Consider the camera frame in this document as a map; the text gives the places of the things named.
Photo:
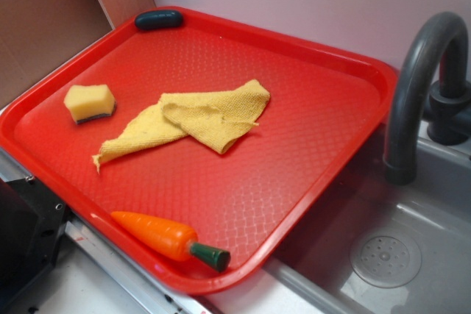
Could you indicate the brown cardboard box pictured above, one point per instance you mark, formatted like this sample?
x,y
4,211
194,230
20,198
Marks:
x,y
38,36

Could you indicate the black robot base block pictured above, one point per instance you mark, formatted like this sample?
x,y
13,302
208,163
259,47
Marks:
x,y
32,223

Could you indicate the yellow sponge with dark base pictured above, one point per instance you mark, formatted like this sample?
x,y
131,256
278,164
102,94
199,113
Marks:
x,y
86,103

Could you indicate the silver metal rail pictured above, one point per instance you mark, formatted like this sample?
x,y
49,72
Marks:
x,y
90,276

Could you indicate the dark green oblong object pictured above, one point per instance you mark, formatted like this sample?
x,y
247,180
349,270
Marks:
x,y
158,19

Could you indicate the grey toy faucet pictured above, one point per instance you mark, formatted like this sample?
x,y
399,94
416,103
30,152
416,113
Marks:
x,y
432,87

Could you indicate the yellow microfiber cloth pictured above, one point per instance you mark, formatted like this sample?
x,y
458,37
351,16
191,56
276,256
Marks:
x,y
215,119

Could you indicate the grey plastic sink basin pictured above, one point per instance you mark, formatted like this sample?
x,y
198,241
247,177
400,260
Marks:
x,y
367,246

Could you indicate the red plastic tray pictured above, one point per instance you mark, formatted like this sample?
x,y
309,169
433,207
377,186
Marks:
x,y
324,104

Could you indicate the orange toy carrot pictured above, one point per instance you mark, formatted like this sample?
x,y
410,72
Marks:
x,y
171,239

